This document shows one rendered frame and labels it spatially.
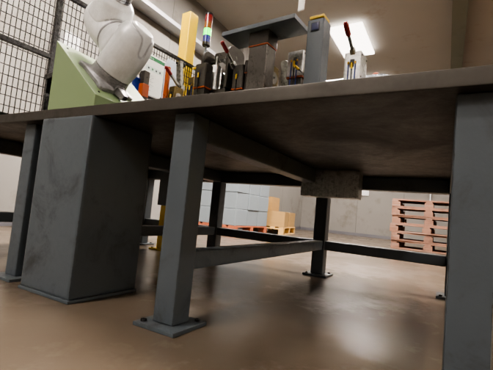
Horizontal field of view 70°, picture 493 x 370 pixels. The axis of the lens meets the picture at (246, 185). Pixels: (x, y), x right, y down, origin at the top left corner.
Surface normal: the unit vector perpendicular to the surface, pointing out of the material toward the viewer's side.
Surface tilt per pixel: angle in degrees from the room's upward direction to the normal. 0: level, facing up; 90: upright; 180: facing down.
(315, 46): 90
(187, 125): 90
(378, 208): 90
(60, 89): 90
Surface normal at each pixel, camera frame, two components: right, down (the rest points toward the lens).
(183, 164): -0.49, -0.11
